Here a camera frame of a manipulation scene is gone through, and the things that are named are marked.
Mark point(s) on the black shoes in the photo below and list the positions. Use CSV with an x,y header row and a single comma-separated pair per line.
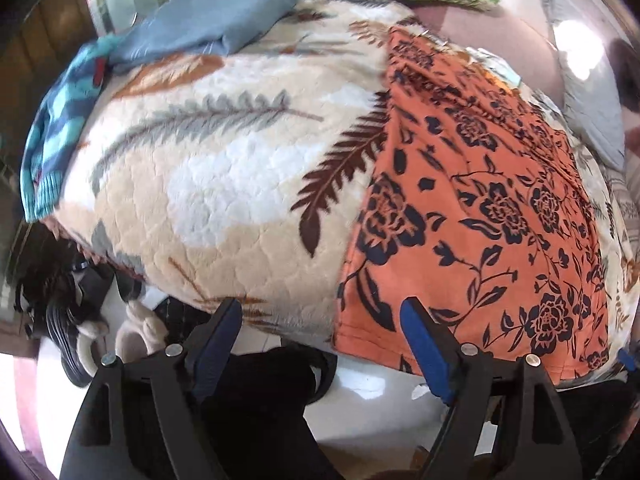
x,y
65,310

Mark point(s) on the folded light blue cloth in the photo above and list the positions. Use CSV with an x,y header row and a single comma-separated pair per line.
x,y
205,22

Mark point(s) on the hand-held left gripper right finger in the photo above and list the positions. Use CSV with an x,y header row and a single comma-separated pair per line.
x,y
425,345

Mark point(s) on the teal striped knit garment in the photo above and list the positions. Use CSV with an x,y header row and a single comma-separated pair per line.
x,y
60,115

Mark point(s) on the grey pillow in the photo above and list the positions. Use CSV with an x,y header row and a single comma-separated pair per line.
x,y
585,90

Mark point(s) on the orange floral garment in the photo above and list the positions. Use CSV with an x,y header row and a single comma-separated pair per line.
x,y
465,220

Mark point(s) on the small white teal garment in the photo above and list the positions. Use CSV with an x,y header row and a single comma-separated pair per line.
x,y
502,67

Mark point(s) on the cream plush slippers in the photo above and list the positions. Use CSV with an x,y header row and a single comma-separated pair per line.
x,y
142,327

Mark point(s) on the pink pillow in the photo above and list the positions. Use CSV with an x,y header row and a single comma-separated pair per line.
x,y
485,27

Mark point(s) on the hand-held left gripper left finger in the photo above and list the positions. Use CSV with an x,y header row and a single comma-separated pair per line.
x,y
220,342

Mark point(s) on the cream leaf-print blanket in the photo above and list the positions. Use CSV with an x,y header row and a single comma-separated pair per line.
x,y
225,175

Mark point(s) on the black cloth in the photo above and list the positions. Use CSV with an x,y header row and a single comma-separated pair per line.
x,y
260,400

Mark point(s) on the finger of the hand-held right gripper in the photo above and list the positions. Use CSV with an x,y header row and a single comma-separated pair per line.
x,y
626,358

